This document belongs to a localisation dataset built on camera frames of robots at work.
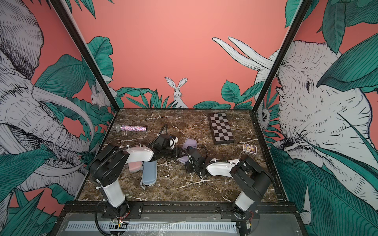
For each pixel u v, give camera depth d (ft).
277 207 2.49
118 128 3.42
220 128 3.50
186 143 3.20
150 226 2.30
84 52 2.80
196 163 2.27
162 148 2.56
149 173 2.76
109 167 1.59
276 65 3.03
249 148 3.16
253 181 1.48
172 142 2.63
